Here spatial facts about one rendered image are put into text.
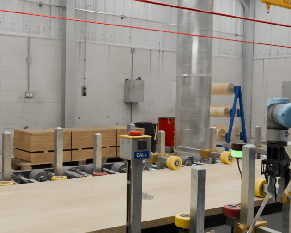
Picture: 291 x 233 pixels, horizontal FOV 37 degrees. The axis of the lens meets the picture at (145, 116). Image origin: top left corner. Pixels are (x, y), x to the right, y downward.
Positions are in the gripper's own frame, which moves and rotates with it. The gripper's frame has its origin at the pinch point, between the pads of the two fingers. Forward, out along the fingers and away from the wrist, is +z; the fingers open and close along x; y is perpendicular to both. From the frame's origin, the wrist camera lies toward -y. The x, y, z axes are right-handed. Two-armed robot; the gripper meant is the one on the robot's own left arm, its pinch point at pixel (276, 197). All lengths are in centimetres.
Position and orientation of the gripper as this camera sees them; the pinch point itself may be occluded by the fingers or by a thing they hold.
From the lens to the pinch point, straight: 163.6
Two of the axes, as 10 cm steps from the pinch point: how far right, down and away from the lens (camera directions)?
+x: 8.2, 0.4, -5.6
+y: -5.7, 0.2, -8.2
